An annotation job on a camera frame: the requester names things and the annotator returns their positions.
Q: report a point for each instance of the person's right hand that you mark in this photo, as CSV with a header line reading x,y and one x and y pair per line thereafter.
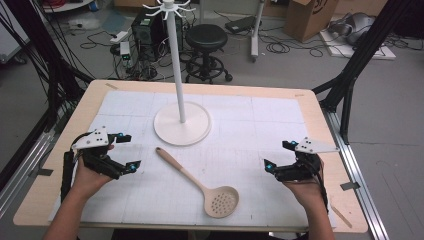
x,y
308,195

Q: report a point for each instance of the grey bag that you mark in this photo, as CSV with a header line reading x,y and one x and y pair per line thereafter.
x,y
356,26

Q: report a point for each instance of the blue tape roll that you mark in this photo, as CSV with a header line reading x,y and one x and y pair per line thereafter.
x,y
93,6

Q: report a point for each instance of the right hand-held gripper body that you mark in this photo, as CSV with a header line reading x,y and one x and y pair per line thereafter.
x,y
313,146

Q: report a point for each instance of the white floor board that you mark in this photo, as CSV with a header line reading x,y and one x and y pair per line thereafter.
x,y
366,51

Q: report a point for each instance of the black round stool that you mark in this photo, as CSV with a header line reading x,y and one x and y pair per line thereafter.
x,y
206,36

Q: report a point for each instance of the black metal frame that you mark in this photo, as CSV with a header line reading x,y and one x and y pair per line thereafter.
x,y
360,50
50,66

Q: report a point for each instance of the closed cardboard box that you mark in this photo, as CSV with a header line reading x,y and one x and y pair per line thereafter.
x,y
310,18

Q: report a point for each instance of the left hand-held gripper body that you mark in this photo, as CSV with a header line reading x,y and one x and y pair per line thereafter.
x,y
91,140

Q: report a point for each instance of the round white table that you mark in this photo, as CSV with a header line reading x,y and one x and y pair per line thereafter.
x,y
66,5

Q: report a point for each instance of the person's left hand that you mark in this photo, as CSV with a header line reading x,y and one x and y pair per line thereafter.
x,y
87,182

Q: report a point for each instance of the black computer tower with label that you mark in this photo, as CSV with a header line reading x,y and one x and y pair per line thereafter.
x,y
150,33

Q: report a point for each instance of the thin wooden stick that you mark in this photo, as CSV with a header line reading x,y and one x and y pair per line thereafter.
x,y
341,216

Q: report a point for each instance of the aluminium rail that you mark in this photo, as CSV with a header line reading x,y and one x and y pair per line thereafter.
x,y
23,166
356,173

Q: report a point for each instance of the white stand pole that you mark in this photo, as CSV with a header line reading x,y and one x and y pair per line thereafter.
x,y
257,33

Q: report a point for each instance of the plain black computer tower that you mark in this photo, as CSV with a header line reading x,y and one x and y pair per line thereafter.
x,y
179,33

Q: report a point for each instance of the black flat device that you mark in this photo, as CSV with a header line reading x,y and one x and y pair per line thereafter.
x,y
240,24

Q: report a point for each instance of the white power strip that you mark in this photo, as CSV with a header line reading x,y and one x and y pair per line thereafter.
x,y
119,36

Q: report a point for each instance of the white grid mat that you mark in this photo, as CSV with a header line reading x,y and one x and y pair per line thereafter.
x,y
250,133

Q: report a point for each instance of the white hook stand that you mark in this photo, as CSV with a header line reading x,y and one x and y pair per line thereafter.
x,y
181,128

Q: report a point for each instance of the beige slotted spoon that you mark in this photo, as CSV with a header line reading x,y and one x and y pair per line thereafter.
x,y
181,170

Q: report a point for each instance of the white device with green display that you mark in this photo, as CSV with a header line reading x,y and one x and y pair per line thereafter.
x,y
125,50

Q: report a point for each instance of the open cardboard box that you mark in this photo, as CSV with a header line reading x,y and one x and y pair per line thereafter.
x,y
128,2

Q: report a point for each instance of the grey tape piece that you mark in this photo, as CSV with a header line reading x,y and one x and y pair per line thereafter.
x,y
350,185
45,172

